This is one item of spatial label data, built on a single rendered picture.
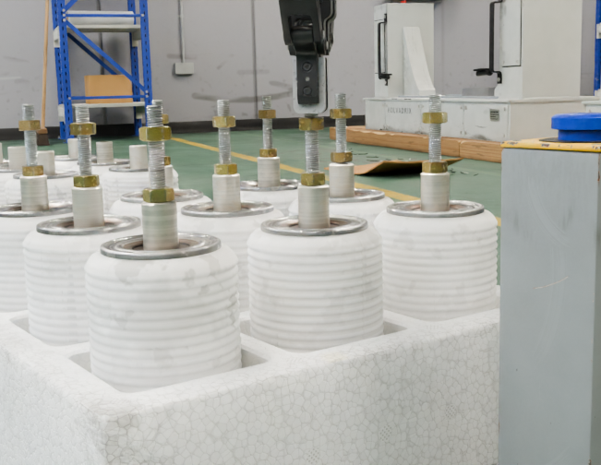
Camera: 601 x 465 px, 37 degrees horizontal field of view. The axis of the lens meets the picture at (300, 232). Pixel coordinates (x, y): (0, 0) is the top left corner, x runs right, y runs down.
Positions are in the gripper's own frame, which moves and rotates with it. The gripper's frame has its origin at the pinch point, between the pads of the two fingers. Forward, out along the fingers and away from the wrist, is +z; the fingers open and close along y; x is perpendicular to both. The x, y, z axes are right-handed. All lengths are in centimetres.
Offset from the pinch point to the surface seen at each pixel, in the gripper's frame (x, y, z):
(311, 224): 0.0, -1.1, 9.6
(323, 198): -0.8, -0.8, 7.8
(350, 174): -1.1, 15.9, 7.9
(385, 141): 20, 431, 33
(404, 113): 9, 427, 18
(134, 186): 28, 41, 12
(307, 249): -0.2, -4.7, 10.6
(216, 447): 4.0, -14.4, 20.4
